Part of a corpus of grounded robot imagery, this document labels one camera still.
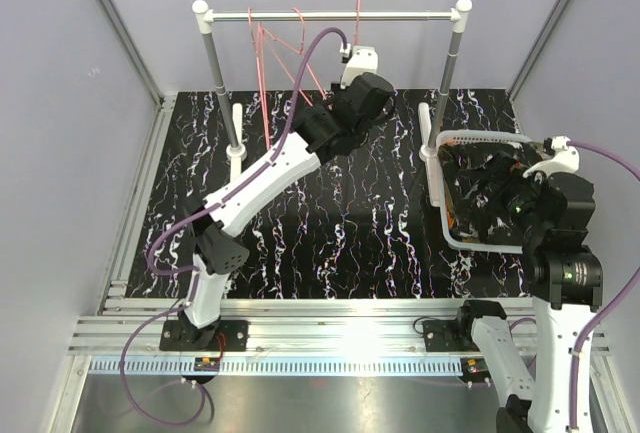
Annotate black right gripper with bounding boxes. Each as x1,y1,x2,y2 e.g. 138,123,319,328
456,151,549,241

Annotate black white patterned trousers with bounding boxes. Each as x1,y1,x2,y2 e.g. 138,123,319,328
438,143,542,246

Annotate pink wire hanger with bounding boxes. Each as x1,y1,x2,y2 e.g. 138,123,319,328
259,8,327,100
247,8,272,150
353,0,361,47

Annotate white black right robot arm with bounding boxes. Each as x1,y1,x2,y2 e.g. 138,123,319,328
453,154,603,432

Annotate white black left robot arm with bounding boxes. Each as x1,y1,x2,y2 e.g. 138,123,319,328
169,72,395,350

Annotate white metal clothes rack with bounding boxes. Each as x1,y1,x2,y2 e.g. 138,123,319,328
192,0,473,207

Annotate white plastic laundry basket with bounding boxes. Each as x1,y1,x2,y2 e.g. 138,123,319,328
435,130,532,255

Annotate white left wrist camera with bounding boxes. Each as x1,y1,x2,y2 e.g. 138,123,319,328
339,43,379,89

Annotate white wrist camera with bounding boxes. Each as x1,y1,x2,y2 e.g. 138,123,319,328
522,136,580,178
339,43,379,89

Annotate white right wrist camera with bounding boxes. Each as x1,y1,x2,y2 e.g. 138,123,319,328
522,136,580,178

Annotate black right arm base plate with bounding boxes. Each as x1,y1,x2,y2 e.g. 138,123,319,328
413,317,478,353

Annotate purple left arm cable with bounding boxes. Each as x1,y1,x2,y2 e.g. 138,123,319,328
119,27,349,427

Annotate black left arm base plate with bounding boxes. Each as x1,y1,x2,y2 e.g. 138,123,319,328
159,319,249,352

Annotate aluminium extrusion rail frame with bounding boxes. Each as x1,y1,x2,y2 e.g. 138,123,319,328
47,92,631,433

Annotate white slotted cable duct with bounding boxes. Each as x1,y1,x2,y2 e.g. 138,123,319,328
90,355,462,378

